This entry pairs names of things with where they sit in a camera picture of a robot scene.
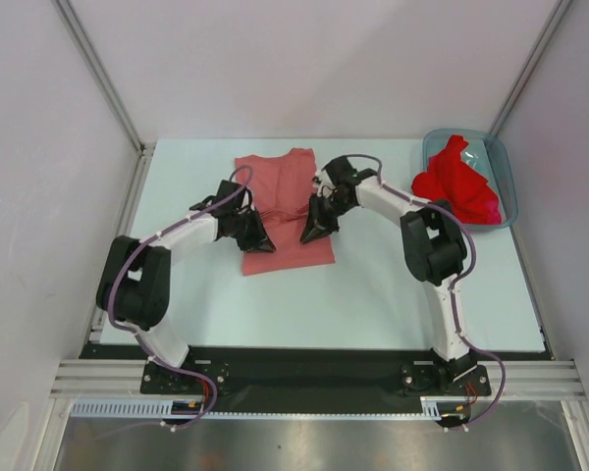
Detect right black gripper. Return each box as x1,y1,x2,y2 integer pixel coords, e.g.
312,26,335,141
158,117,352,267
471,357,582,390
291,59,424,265
301,191,356,243

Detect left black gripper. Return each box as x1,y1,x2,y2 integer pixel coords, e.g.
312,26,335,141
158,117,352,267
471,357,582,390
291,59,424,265
229,207,275,253

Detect salmon pink t shirt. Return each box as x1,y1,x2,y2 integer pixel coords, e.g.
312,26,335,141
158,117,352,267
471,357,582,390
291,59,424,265
235,148,335,276

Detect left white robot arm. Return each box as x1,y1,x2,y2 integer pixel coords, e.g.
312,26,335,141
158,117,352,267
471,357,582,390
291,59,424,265
96,180,276,393

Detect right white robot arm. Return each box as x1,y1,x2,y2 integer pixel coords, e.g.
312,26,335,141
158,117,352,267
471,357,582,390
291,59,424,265
299,154,477,393

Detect bright red t shirt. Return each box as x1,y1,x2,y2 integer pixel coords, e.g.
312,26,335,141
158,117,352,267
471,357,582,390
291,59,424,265
411,134,500,225

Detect magenta pink garment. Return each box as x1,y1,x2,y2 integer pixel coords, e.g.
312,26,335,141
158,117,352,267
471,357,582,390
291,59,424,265
483,199,502,226

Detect clear blue plastic bin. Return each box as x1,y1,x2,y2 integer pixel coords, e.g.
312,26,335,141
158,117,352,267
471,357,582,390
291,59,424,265
419,129,518,230

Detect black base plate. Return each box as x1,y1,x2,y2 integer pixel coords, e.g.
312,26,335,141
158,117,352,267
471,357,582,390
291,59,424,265
78,342,556,414

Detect grey slotted cable duct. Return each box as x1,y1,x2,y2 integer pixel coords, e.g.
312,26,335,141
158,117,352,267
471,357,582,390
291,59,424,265
70,397,468,423

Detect left aluminium corner post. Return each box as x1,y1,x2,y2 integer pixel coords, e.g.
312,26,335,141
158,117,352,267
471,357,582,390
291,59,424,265
48,0,148,153

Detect aluminium corner post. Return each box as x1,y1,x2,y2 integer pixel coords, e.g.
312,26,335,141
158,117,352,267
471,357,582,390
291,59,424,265
489,0,576,135
48,0,148,153

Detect right aluminium corner post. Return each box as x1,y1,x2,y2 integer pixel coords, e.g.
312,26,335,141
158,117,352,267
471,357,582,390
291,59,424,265
489,0,576,135

